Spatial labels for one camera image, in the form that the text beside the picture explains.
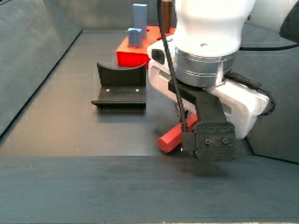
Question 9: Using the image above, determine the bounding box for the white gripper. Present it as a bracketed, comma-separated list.
[146, 40, 269, 139]

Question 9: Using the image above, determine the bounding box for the red hexagon bar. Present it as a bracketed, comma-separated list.
[156, 114, 197, 153]

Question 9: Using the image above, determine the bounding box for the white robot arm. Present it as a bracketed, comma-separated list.
[146, 0, 299, 138]

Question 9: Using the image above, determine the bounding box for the black curved holder stand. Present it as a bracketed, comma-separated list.
[90, 64, 145, 108]

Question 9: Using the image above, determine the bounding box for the red shape-sorter block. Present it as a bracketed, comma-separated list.
[115, 26, 161, 67]

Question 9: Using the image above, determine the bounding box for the short blue arch peg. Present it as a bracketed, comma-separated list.
[126, 27, 142, 48]

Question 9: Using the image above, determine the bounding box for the dark brown cylinder peg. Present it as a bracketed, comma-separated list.
[161, 0, 173, 32]

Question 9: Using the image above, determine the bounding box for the tall blue rectangular peg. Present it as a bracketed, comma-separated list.
[133, 3, 146, 39]

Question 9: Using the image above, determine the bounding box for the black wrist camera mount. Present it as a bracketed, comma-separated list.
[168, 81, 237, 162]

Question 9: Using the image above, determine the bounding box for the black camera cable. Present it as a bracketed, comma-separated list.
[154, 0, 190, 134]

